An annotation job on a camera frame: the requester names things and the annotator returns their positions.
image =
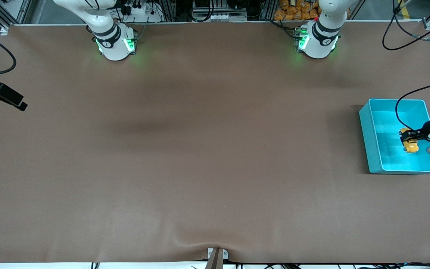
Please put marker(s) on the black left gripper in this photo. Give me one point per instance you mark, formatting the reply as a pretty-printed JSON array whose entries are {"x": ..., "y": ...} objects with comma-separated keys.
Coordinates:
[{"x": 423, "y": 132}]

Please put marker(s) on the yellow beetle toy car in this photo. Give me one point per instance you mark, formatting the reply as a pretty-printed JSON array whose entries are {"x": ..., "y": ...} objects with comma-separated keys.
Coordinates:
[{"x": 411, "y": 147}]

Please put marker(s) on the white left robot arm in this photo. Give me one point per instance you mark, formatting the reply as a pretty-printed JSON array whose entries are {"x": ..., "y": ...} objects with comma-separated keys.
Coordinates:
[{"x": 319, "y": 41}]

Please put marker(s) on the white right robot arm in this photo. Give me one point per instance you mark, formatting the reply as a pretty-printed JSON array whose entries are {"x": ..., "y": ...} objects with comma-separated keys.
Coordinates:
[{"x": 114, "y": 41}]

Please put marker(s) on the teal plastic bin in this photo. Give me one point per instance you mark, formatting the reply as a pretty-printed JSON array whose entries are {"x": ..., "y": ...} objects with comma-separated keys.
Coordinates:
[{"x": 386, "y": 149}]

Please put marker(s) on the white power strip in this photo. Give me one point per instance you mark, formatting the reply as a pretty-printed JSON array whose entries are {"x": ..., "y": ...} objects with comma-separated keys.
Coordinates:
[{"x": 140, "y": 11}]

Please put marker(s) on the pile of orange balls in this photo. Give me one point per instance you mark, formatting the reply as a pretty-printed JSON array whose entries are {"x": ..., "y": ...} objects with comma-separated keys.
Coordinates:
[{"x": 297, "y": 11}]

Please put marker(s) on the brown table mat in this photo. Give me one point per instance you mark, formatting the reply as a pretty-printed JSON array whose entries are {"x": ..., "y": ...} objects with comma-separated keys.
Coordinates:
[{"x": 215, "y": 157}]

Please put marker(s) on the grey equipment rack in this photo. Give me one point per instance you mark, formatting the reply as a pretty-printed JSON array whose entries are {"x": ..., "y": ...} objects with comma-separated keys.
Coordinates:
[{"x": 218, "y": 11}]

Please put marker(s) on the metal bracket with brown bar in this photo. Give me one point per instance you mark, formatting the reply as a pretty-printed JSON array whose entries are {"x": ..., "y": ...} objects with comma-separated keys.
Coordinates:
[{"x": 217, "y": 257}]

